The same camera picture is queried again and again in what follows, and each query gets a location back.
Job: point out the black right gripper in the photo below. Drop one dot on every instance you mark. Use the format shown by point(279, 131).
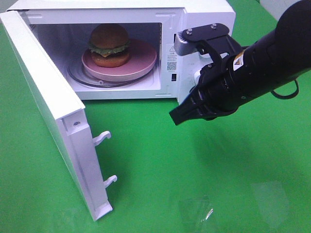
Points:
point(217, 93)

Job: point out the pink plate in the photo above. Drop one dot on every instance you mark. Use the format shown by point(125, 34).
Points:
point(141, 61)

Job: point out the burger with lettuce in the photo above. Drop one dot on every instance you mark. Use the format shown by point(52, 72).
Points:
point(109, 45)

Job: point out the white microwave door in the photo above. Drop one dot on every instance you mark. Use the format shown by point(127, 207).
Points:
point(64, 114)

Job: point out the white microwave oven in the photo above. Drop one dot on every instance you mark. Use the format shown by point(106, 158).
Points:
point(63, 27)

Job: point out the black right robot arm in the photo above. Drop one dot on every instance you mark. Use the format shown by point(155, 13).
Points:
point(279, 57)

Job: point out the glass microwave turntable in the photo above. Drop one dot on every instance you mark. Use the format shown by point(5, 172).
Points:
point(149, 81)

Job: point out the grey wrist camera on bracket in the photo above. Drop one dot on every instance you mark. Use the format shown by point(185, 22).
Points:
point(212, 39)

